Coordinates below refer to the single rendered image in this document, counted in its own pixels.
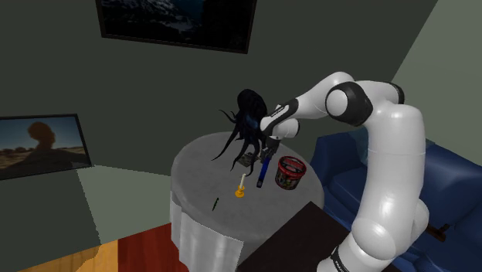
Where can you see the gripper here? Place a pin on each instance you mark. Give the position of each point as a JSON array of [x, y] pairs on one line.
[[269, 151]]

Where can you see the black octopus figure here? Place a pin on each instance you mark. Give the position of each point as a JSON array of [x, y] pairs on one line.
[[248, 116]]

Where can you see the blue marker pen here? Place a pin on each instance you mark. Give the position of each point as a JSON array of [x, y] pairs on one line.
[[263, 173]]

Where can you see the red and black bucket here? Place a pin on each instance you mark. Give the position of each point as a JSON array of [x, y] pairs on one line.
[[290, 172]]

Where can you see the desert landscape wall picture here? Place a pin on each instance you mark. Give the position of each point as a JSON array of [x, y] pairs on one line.
[[39, 145]]

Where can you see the dark framed wall picture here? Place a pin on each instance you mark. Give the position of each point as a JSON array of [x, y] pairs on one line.
[[177, 20]]

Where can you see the round table with grey cloth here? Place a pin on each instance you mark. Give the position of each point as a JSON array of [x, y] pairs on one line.
[[211, 180]]

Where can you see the white candle in yellow holder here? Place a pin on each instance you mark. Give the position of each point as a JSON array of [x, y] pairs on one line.
[[241, 187]]

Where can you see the dark green pen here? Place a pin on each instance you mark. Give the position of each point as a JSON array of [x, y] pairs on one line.
[[215, 204]]

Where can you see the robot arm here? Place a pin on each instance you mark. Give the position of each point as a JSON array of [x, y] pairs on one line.
[[391, 158]]

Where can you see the blue sofa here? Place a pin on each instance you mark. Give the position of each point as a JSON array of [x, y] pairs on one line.
[[444, 177]]

